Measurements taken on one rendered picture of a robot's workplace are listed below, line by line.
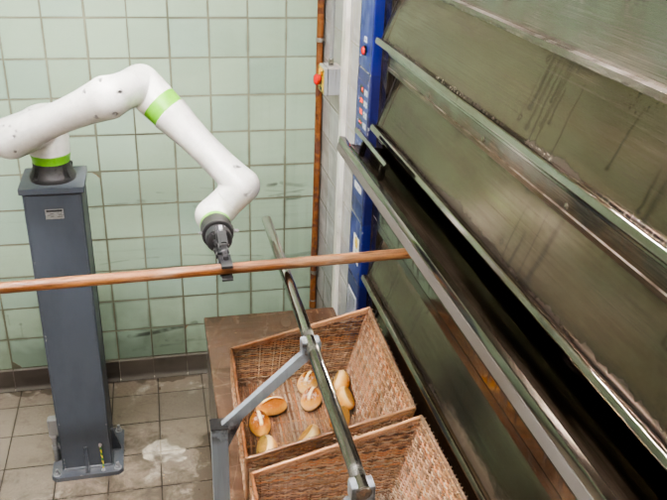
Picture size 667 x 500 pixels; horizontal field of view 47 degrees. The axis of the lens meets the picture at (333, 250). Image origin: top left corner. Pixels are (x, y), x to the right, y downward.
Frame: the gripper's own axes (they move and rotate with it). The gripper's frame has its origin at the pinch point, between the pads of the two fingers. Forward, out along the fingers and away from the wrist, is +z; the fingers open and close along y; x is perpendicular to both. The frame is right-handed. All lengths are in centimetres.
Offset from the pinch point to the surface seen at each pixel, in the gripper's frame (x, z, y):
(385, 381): -47, 3, 41
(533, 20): -53, 49, -73
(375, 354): -48, -11, 41
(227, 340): -6, -59, 62
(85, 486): 50, -56, 120
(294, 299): -15.4, 16.0, 2.0
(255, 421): -8, -4, 56
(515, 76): -52, 47, -62
